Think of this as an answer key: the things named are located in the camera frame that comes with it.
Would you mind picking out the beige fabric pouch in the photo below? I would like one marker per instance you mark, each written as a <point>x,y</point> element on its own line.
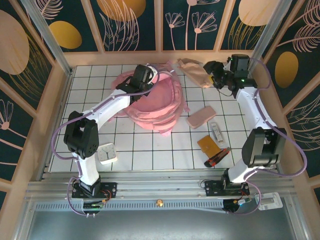
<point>193,72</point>

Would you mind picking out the pink backpack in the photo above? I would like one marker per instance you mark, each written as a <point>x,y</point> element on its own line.
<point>160,105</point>

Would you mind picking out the pink pencil case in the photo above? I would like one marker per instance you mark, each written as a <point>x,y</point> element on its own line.
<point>201,116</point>

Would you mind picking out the white remote control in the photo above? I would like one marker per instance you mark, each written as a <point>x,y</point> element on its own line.
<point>217,132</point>

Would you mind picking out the mustard yellow wallet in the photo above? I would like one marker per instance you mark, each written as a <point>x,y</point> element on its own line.
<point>208,147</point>

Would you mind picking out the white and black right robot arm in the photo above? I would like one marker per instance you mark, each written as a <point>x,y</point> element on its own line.
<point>255,107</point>

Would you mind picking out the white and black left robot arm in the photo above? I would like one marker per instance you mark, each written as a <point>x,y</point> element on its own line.
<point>110,107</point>

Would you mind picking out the white square alarm clock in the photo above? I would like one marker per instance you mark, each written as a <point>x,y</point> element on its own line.
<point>107,153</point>

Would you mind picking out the brass knob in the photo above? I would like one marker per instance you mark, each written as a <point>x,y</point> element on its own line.
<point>159,203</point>

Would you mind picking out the small white plastic box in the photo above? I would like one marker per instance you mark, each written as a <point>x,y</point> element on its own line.
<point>268,201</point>

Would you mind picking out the aluminium frame post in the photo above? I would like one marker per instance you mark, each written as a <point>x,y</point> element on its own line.
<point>267,32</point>
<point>50,42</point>

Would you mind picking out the aluminium mounting rail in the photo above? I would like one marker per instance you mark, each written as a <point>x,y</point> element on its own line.
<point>160,188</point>

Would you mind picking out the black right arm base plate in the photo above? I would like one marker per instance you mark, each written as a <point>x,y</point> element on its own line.
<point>212,188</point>

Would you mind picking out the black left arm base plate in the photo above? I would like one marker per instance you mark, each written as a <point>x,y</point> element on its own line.
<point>110,190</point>

